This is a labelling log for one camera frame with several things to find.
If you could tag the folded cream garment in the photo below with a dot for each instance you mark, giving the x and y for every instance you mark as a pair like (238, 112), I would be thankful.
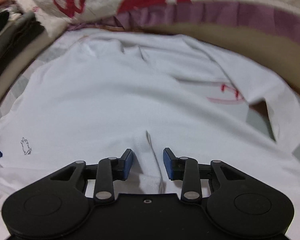
(25, 58)

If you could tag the folded grey garment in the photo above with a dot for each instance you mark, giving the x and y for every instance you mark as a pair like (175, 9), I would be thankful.
(16, 30)

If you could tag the white t-shirt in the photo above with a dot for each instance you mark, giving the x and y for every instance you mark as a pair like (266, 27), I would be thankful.
(100, 93)

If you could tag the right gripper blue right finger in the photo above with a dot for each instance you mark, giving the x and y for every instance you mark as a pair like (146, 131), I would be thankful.
(185, 169)

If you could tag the checkered happy dog blanket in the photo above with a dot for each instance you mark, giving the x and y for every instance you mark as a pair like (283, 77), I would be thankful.
(255, 115)

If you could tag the red bear quilted blanket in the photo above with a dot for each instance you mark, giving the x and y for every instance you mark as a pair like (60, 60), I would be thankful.
(279, 17)

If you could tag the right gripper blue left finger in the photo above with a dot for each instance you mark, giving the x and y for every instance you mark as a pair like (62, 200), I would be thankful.
(109, 170)

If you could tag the folded dark knit garment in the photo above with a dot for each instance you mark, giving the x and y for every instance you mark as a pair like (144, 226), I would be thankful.
(25, 40)

